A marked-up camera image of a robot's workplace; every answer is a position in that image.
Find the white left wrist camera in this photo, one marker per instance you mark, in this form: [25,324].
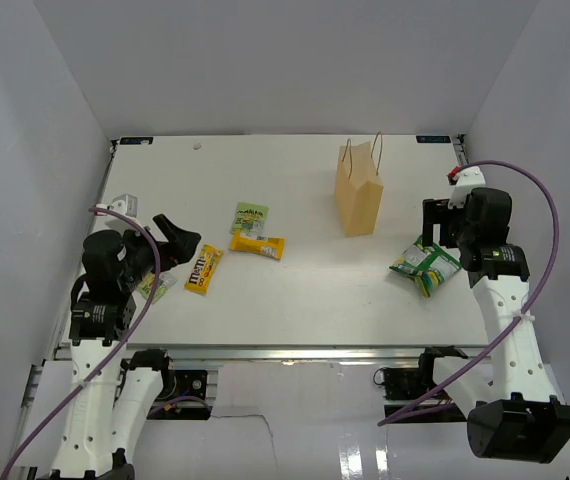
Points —
[125,204]

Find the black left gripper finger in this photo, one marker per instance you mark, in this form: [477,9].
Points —
[168,229]
[181,247]

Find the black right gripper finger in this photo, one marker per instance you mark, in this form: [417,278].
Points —
[447,234]
[430,219]

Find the green snack packet centre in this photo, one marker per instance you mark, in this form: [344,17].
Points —
[249,218]

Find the left blue table label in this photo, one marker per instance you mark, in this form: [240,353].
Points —
[136,140]

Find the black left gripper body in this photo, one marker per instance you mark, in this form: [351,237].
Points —
[141,257]

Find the blue table label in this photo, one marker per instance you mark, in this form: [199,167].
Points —
[433,139]
[136,140]

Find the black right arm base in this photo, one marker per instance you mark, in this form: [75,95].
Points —
[411,383]

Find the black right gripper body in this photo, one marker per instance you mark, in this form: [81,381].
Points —
[454,216]

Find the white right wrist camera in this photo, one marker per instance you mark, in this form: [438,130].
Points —
[463,181]

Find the brown paper bag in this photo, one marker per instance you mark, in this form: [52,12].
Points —
[358,186]

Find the yellow snack bar wrapper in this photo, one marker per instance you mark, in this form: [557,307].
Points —
[269,247]

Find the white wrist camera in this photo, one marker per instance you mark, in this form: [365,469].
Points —
[463,181]
[125,204]

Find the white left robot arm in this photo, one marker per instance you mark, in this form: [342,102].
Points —
[111,396]

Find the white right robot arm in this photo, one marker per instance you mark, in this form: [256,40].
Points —
[516,415]

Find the aluminium front rail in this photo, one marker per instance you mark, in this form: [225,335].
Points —
[184,353]

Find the yellow m&m's candy bag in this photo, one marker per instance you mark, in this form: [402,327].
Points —
[203,270]

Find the green yellow chip bag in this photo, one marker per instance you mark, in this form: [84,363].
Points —
[427,266]

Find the right blue table label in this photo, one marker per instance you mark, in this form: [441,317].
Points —
[433,139]

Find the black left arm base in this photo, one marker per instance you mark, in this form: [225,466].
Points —
[175,382]

